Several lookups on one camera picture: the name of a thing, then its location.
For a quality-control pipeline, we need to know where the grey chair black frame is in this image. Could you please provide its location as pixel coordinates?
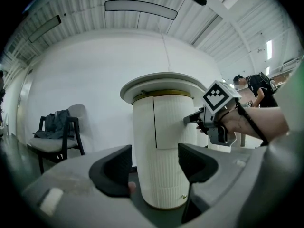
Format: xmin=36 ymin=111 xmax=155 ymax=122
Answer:
xmin=27 ymin=104 xmax=86 ymax=174

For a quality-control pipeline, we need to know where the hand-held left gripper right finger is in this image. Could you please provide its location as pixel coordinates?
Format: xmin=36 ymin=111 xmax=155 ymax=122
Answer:
xmin=178 ymin=143 xmax=269 ymax=224

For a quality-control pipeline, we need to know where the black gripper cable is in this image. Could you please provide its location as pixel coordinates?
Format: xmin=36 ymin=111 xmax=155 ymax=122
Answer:
xmin=235 ymin=101 xmax=269 ymax=146

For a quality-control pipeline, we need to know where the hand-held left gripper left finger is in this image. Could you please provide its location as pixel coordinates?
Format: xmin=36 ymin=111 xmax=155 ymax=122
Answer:
xmin=22 ymin=145 xmax=133 ymax=228

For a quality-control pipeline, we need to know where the white door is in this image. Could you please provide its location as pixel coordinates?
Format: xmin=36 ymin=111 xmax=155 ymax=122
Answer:
xmin=16 ymin=67 xmax=33 ymax=137

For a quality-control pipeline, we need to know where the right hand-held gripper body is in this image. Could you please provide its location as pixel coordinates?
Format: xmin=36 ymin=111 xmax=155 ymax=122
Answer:
xmin=200 ymin=80 xmax=242 ymax=147

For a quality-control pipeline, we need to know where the white wall cable conduit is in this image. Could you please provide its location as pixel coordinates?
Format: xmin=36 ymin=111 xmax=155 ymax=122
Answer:
xmin=156 ymin=24 xmax=176 ymax=72

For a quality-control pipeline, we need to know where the person's right hand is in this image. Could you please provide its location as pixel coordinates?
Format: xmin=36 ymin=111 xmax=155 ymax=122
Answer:
xmin=196 ymin=124 xmax=209 ymax=135

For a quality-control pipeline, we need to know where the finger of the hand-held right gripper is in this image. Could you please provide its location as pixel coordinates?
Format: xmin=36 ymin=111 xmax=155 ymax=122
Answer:
xmin=183 ymin=110 xmax=205 ymax=125

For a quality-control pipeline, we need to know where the long ceiling lamp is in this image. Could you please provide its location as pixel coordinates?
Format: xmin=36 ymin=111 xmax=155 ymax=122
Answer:
xmin=28 ymin=15 xmax=62 ymax=43
xmin=104 ymin=0 xmax=178 ymax=20

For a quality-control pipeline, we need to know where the white cabinet with wooden interior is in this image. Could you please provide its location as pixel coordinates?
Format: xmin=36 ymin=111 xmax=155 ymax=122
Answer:
xmin=120 ymin=72 xmax=247 ymax=210

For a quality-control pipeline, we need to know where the person's right forearm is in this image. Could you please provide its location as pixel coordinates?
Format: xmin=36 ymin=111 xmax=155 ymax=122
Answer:
xmin=220 ymin=106 xmax=291 ymax=140

